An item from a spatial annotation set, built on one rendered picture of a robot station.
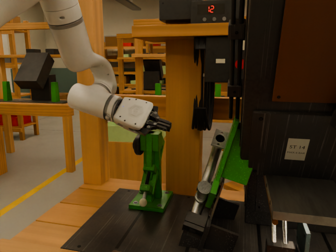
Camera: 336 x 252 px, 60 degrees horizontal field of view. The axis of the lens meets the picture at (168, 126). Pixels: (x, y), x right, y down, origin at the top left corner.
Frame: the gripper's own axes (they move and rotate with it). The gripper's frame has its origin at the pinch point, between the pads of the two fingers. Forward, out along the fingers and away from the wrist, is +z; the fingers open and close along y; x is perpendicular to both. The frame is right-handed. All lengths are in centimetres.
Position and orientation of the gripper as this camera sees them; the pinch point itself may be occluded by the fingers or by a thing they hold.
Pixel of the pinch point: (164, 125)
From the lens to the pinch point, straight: 88.7
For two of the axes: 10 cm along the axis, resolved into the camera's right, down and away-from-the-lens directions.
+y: 3.5, -8.0, 4.8
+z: 9.3, 3.1, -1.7
